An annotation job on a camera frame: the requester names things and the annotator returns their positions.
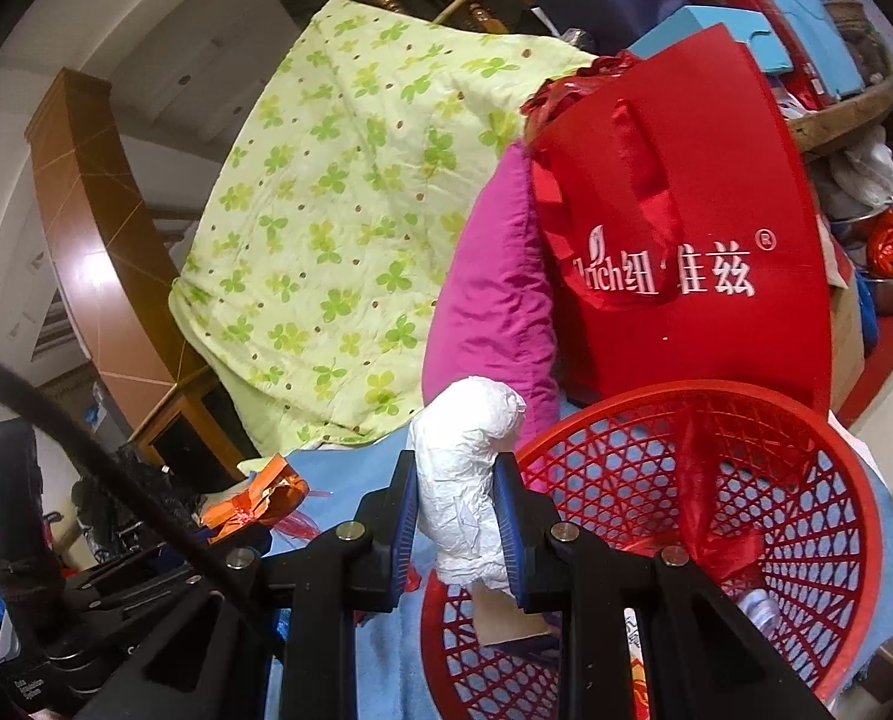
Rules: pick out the round wooden table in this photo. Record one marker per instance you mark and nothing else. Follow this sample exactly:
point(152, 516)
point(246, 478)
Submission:
point(844, 116)

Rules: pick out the wicker basket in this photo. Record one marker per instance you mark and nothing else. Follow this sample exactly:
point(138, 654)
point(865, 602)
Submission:
point(851, 22)

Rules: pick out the brown wooden pillar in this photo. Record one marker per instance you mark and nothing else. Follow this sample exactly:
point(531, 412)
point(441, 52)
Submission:
point(94, 240)

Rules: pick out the pink pillow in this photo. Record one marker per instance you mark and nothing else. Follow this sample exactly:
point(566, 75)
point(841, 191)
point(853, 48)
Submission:
point(491, 300)

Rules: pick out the green floral blanket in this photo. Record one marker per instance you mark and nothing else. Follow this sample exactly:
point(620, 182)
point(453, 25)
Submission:
point(341, 202)

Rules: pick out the clear small packet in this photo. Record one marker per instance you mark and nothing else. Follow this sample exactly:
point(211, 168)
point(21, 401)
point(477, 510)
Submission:
point(760, 607)

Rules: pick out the light blue plastic bin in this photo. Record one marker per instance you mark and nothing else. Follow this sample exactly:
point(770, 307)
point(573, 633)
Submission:
point(814, 22)

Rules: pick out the light blue box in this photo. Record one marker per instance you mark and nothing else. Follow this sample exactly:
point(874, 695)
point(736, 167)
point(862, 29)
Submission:
point(709, 19)

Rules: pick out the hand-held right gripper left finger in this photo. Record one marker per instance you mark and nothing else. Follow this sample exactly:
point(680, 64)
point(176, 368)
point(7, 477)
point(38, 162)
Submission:
point(401, 540)

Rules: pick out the red shopping bag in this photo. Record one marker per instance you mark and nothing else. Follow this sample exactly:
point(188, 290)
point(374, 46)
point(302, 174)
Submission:
point(679, 202)

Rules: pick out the crumpled blue plastic bag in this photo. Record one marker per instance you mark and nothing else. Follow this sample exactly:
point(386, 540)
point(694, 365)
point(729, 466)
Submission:
point(866, 315)

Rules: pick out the white plastic bag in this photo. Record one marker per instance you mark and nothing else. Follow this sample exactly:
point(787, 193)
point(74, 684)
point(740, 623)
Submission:
point(863, 172)

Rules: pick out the shiny crinkled red plastic bag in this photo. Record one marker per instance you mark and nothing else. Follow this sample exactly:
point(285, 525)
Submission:
point(566, 94)

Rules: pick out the blue fleece towel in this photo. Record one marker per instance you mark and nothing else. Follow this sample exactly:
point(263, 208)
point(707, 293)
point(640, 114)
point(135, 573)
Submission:
point(341, 480)

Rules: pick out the red plastic basket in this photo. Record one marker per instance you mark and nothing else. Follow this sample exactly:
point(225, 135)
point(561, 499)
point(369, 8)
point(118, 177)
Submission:
point(791, 510)

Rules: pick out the red floor mat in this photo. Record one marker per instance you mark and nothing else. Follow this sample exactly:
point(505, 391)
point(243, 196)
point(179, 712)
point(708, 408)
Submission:
point(889, 367)

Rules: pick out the cardboard box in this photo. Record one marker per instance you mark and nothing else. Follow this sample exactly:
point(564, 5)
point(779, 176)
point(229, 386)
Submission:
point(844, 322)

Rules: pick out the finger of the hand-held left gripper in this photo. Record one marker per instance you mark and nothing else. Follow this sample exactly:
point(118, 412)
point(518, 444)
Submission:
point(191, 540)
point(255, 540)

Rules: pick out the orange white small box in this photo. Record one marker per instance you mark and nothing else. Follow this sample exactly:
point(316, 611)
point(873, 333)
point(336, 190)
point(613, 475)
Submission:
point(251, 499)

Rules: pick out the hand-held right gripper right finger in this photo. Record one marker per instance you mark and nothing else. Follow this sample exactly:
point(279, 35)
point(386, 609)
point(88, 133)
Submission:
point(506, 532)

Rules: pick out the white paper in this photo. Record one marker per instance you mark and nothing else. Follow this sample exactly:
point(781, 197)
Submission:
point(461, 465)

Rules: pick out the red ribbon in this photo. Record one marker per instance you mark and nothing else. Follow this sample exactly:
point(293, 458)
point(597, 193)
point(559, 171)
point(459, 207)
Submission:
point(300, 521)

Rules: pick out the wooden cabinet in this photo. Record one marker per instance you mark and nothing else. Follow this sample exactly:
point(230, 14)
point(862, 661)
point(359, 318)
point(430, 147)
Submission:
point(191, 420)

